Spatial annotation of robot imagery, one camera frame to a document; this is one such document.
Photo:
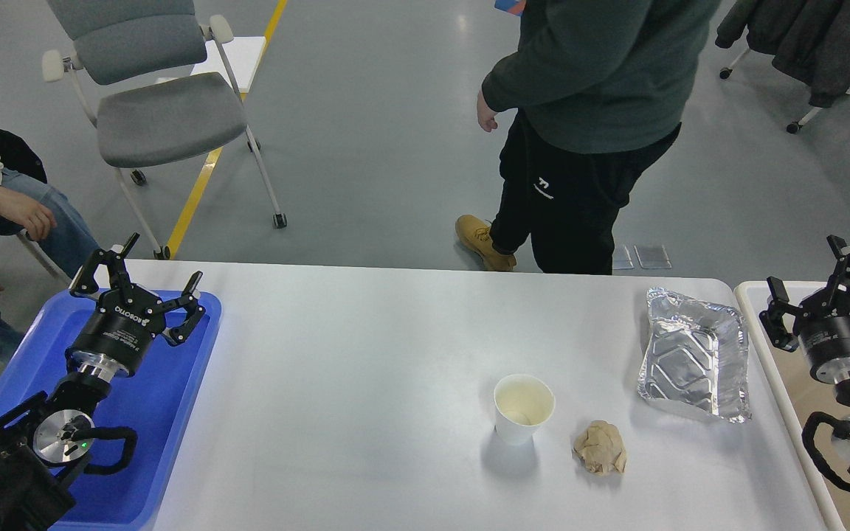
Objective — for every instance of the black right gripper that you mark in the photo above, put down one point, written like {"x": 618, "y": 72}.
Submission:
{"x": 825, "y": 337}

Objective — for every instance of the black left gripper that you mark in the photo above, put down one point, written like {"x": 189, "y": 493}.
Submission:
{"x": 120, "y": 331}

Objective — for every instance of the white paper cup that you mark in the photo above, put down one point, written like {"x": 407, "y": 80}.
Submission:
{"x": 523, "y": 403}

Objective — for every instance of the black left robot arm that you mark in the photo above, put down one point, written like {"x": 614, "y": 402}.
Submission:
{"x": 50, "y": 439}

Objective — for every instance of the blue plastic tray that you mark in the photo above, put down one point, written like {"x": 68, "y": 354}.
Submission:
{"x": 156, "y": 402}

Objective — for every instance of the aluminium foil tray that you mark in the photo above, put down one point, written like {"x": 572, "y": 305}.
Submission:
{"x": 696, "y": 360}

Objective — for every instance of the right floor metal plate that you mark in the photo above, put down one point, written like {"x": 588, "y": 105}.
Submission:
{"x": 653, "y": 257}

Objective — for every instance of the floor metal plate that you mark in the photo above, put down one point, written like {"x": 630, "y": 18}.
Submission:
{"x": 653, "y": 257}
{"x": 622, "y": 258}

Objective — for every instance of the grey office chair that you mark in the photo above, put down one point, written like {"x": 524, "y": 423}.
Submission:
{"x": 164, "y": 122}

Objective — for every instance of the left floor metal plate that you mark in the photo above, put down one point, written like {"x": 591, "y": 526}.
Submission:
{"x": 622, "y": 258}

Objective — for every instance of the white board on floor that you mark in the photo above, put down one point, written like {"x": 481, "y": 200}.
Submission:
{"x": 244, "y": 55}

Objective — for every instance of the chair with dark jackets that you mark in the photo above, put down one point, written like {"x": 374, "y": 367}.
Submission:
{"x": 808, "y": 40}

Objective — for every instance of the crumpled brown paper ball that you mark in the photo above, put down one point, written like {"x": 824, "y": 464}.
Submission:
{"x": 601, "y": 449}

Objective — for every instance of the standing person dark clothes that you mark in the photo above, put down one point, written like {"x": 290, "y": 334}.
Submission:
{"x": 599, "y": 89}

